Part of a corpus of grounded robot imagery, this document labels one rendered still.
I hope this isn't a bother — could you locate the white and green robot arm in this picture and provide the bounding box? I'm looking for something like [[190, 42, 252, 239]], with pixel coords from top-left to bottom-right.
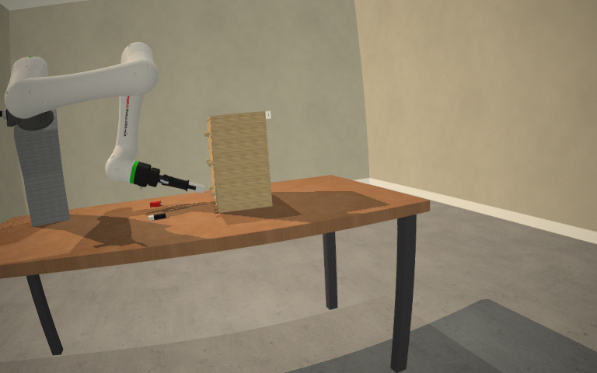
[[0, 42, 159, 190]]

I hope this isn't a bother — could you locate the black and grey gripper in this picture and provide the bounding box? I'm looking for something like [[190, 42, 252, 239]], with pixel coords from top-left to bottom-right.
[[148, 168, 204, 193]]

